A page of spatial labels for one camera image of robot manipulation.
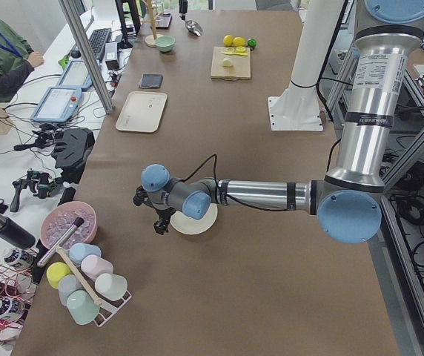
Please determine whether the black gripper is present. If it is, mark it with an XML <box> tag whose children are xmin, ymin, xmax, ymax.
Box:
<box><xmin>133</xmin><ymin>186</ymin><xmax>175</xmax><ymax>234</ymax></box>

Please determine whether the beige round plate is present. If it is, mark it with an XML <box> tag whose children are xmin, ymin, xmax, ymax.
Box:
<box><xmin>170</xmin><ymin>204</ymin><xmax>218</xmax><ymax>235</ymax></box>

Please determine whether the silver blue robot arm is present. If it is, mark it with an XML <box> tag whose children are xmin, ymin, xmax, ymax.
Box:
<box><xmin>133</xmin><ymin>1</ymin><xmax>424</xmax><ymax>243</ymax></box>

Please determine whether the cream rabbit tray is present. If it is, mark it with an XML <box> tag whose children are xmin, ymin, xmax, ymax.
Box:
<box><xmin>116</xmin><ymin>91</ymin><xmax>168</xmax><ymax>134</ymax></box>

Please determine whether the white steamed bun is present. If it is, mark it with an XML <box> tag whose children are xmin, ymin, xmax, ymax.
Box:
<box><xmin>222</xmin><ymin>57</ymin><xmax>233</xmax><ymax>67</ymax></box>

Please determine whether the white plastic cup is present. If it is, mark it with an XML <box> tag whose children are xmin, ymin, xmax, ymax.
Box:
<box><xmin>95</xmin><ymin>273</ymin><xmax>127</xmax><ymax>301</ymax></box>

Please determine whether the pink plastic cup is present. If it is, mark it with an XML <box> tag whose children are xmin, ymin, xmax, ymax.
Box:
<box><xmin>81</xmin><ymin>254</ymin><xmax>113</xmax><ymax>282</ymax></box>

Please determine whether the steel muddler with black tip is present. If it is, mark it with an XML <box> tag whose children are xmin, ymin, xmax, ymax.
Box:
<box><xmin>37</xmin><ymin>217</ymin><xmax>85</xmax><ymax>268</ymax></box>

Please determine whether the blue plastic cup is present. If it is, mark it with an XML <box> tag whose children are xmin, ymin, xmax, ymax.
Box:
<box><xmin>69</xmin><ymin>243</ymin><xmax>102</xmax><ymax>266</ymax></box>

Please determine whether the white cup rack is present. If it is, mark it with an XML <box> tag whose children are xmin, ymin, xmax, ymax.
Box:
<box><xmin>56</xmin><ymin>247</ymin><xmax>133</xmax><ymax>327</ymax></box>

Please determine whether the pink bowl with ice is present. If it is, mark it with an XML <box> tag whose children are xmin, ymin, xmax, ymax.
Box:
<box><xmin>40</xmin><ymin>201</ymin><xmax>97</xmax><ymax>249</ymax></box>

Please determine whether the grey plastic cup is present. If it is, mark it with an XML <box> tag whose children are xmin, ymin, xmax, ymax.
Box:
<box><xmin>58</xmin><ymin>274</ymin><xmax>84</xmax><ymax>306</ymax></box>

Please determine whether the yellow plastic cup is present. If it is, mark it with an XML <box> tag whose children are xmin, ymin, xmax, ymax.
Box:
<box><xmin>46</xmin><ymin>262</ymin><xmax>72</xmax><ymax>289</ymax></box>

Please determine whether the mint plastic cup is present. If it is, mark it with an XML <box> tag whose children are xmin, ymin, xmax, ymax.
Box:
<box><xmin>66</xmin><ymin>290</ymin><xmax>100</xmax><ymax>325</ymax></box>

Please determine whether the grey folded cloth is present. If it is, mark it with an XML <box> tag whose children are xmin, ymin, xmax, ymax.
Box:
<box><xmin>139</xmin><ymin>73</ymin><xmax>163</xmax><ymax>89</ymax></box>

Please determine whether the blue teach pendant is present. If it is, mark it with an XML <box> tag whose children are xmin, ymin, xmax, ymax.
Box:
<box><xmin>30</xmin><ymin>85</ymin><xmax>82</xmax><ymax>123</ymax></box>
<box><xmin>57</xmin><ymin>59</ymin><xmax>93</xmax><ymax>91</ymax></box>

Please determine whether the black thermos bottle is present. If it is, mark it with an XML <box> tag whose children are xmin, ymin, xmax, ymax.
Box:
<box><xmin>0</xmin><ymin>214</ymin><xmax>36</xmax><ymax>249</ymax></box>

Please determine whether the bamboo cutting board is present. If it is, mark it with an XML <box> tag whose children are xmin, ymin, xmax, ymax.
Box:
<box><xmin>211</xmin><ymin>46</ymin><xmax>251</xmax><ymax>80</ymax></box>

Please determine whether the mint green bowl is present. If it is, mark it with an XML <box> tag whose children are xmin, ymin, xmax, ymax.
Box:
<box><xmin>155</xmin><ymin>36</ymin><xmax>176</xmax><ymax>53</ymax></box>

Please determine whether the wooden cup tree stand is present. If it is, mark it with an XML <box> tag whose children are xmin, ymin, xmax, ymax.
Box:
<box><xmin>141</xmin><ymin>0</ymin><xmax>162</xmax><ymax>47</ymax></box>

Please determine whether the yellow plastic knife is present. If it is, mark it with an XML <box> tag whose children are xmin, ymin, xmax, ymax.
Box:
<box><xmin>221</xmin><ymin>51</ymin><xmax>248</xmax><ymax>56</ymax></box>

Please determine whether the whole yellow lemon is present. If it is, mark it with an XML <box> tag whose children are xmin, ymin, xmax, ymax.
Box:
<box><xmin>222</xmin><ymin>34</ymin><xmax>234</xmax><ymax>47</ymax></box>
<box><xmin>232</xmin><ymin>36</ymin><xmax>247</xmax><ymax>47</ymax></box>

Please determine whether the black keyboard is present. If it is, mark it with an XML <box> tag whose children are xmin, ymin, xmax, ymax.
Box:
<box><xmin>89</xmin><ymin>28</ymin><xmax>111</xmax><ymax>62</ymax></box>

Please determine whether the steel scoop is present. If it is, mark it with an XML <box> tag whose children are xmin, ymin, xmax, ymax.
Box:
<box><xmin>185</xmin><ymin>20</ymin><xmax>203</xmax><ymax>36</ymax></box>

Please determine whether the green lime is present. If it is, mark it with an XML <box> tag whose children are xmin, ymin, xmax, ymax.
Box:
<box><xmin>247</xmin><ymin>38</ymin><xmax>257</xmax><ymax>50</ymax></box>

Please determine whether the black computer monitor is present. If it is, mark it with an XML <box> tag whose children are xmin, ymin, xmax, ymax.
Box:
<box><xmin>115</xmin><ymin>0</ymin><xmax>141</xmax><ymax>49</ymax></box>

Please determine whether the person in green jacket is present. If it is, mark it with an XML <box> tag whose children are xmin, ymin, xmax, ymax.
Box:
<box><xmin>0</xmin><ymin>19</ymin><xmax>44</xmax><ymax>103</ymax></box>

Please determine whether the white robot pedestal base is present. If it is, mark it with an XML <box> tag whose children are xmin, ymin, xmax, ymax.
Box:
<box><xmin>268</xmin><ymin>0</ymin><xmax>346</xmax><ymax>132</ymax></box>

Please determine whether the aluminium frame post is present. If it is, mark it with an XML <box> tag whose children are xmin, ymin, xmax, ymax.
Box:
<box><xmin>59</xmin><ymin>0</ymin><xmax>113</xmax><ymax>114</ymax></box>

